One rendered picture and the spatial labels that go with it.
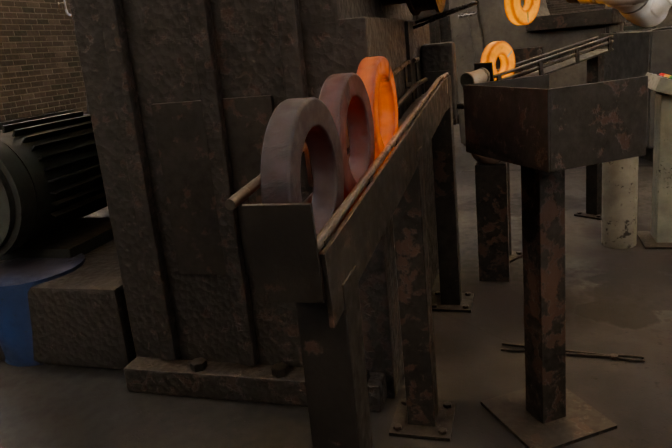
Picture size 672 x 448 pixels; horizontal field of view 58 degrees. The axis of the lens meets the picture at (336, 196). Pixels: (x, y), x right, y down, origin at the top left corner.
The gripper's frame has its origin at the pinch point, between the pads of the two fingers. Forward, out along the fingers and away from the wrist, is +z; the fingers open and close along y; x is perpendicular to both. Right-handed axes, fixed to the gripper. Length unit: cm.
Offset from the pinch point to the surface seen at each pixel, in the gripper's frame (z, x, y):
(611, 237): -20, -87, 29
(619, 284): -38, -91, 0
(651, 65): 28, -38, 160
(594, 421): -68, -88, -72
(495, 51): 8.2, -17.7, -3.3
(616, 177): -20, -64, 29
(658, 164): -29, -61, 42
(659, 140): -29, -52, 42
